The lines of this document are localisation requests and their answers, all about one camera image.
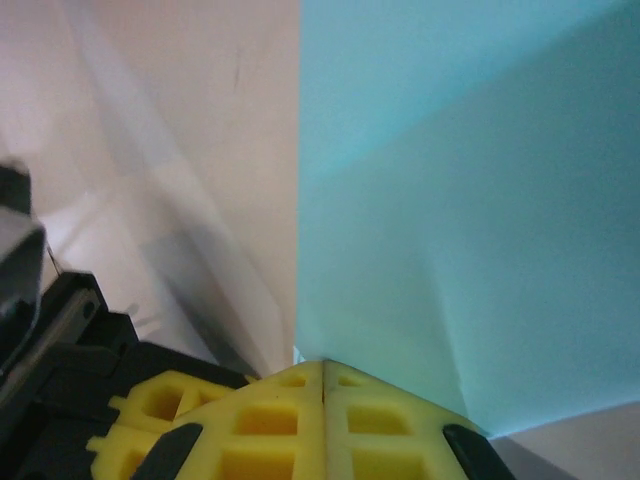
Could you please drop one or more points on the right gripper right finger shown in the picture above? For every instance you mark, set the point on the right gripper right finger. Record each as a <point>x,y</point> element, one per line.
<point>395,430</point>

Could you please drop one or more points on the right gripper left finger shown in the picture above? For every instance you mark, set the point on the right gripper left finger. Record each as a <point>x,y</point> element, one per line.
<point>260,430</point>

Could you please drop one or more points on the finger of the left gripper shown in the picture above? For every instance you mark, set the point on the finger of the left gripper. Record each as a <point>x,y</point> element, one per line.
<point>120,455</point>
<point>160,400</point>

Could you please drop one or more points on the light blue paper sheet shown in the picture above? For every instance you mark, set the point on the light blue paper sheet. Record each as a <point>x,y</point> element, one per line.
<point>450,225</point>

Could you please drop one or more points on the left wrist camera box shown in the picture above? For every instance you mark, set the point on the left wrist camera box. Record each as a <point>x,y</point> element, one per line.
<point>20,260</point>

